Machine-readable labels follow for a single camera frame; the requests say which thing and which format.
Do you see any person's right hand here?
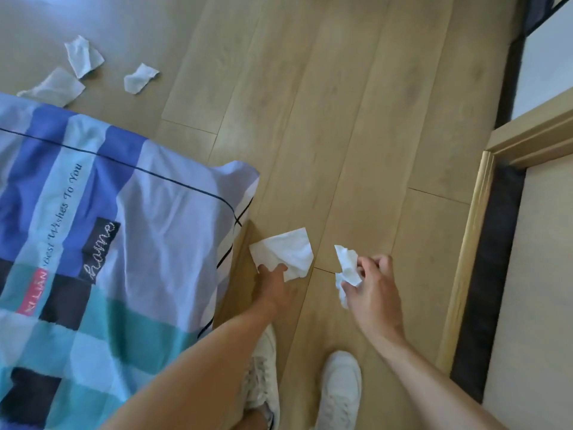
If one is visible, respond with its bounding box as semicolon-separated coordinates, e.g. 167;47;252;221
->
341;254;406;341

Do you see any person's left hand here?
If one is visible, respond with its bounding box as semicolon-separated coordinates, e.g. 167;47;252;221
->
254;262;301;317

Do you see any large white tissue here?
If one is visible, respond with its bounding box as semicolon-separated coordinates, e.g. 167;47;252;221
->
249;227;314;283

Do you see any narrow white tissue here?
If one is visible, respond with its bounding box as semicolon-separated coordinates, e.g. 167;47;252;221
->
334;245;364;310

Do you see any person's right forearm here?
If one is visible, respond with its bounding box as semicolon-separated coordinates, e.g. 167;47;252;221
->
358;324;509;430

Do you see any person's left forearm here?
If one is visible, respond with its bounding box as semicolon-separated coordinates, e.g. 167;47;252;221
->
101;300;292;430

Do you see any person's right white sneaker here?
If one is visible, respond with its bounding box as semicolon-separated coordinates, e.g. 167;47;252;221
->
315;351;363;430

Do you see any person's white sneaker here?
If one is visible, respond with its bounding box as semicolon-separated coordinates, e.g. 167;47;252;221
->
315;351;363;430
242;324;281;430

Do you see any person's left white sneaker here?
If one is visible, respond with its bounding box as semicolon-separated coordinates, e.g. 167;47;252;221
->
242;324;281;430

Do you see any dark door threshold strip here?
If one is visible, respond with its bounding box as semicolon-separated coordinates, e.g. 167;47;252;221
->
449;163;527;404

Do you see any blue checkered bed cover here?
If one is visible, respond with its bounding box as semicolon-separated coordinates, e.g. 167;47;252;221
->
0;91;261;430

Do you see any light wooden door frame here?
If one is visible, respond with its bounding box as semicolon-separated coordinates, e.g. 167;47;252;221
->
435;108;573;400

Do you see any black metal frame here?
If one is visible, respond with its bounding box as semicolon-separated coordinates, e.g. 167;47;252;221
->
494;0;573;130

